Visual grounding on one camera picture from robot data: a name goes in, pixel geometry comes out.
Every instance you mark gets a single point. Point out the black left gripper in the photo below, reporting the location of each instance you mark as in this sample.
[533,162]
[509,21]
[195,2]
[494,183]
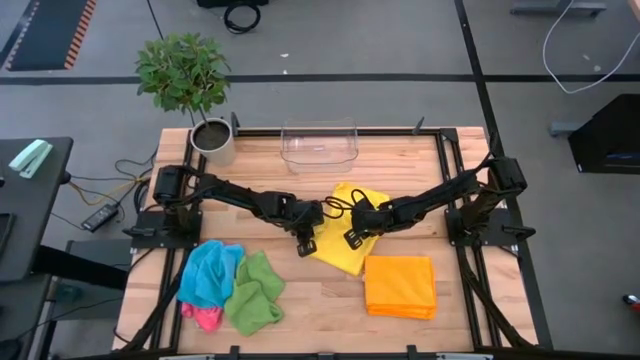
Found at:
[305,217]

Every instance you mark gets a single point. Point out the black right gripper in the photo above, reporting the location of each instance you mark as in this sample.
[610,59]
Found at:
[372,217]

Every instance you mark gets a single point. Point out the light grey metal bracket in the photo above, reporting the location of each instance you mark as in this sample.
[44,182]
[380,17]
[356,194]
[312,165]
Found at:
[185,357]
[465,357]

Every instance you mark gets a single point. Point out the black floor mat orange stripes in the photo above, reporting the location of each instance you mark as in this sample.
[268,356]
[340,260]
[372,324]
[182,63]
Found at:
[45,35]

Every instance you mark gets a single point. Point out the grey desk foot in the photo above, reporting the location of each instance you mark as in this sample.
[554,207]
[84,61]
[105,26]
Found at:
[555,7]

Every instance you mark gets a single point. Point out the clear plastic bin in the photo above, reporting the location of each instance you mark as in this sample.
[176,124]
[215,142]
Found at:
[320,150]

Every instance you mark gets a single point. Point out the black metal table frame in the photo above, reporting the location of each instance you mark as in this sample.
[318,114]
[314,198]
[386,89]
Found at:
[260,132]

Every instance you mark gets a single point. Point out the green plant in white pot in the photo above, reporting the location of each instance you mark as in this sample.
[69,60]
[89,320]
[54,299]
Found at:
[182,75]

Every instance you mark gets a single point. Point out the black desk base beam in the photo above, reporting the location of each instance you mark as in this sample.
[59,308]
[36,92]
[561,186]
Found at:
[80,267]

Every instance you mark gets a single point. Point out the black cabinet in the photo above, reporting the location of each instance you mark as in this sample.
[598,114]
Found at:
[610,135]

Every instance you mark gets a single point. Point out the black side desk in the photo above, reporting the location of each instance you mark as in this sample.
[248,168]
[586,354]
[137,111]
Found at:
[30,225]

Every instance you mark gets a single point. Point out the mint green stapler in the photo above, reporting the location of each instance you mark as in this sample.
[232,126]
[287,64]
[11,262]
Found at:
[30,157]

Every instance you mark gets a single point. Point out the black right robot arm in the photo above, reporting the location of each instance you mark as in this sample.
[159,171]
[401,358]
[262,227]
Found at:
[450,190]

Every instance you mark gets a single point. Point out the green microfiber towel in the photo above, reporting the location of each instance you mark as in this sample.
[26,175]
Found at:
[255,305]

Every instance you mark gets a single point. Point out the blue microfiber towel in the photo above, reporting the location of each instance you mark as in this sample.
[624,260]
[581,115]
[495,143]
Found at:
[210,275]

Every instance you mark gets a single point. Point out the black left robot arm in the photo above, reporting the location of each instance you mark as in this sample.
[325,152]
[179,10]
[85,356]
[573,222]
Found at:
[235,192]

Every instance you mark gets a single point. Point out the yellow microfiber towel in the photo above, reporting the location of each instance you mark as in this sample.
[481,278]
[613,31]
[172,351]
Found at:
[340,255]

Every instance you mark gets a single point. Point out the grey cabinet foot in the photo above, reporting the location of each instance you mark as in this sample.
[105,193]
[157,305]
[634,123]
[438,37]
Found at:
[565,130]

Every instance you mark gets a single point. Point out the pink microfiber towel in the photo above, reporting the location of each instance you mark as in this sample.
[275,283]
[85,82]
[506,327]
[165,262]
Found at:
[207,320]

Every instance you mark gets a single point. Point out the black equipment box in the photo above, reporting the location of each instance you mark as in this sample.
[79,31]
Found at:
[232,3]

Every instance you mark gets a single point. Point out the black power adapter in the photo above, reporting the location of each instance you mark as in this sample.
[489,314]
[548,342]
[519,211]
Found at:
[100,216]

